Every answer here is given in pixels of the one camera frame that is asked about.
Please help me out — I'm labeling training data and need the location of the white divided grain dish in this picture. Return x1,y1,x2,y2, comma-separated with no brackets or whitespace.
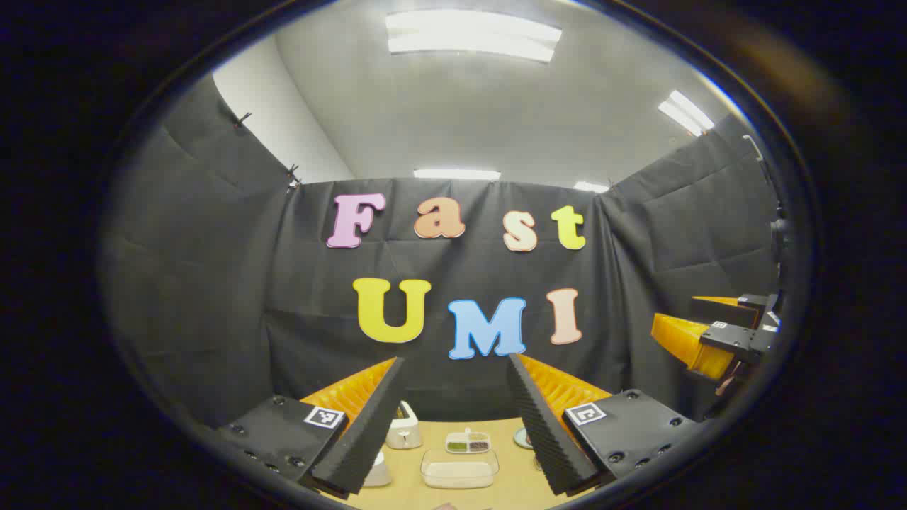
445,428,492,455

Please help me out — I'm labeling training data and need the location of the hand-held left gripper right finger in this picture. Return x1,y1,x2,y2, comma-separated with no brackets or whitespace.
505,353,702,497

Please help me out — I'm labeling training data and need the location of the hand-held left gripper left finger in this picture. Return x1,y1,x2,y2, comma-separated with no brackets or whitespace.
216,356,406,497

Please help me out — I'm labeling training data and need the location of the white rice cooker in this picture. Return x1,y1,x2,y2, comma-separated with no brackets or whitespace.
364,450,393,488

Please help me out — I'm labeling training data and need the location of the clear container of rice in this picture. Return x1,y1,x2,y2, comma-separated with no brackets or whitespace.
421,448,500,490

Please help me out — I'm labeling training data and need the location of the black backdrop cloth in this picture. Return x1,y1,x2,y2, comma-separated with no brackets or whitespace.
99,74,787,433

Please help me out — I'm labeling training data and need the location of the white toaster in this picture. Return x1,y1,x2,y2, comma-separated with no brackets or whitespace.
385,401,424,451

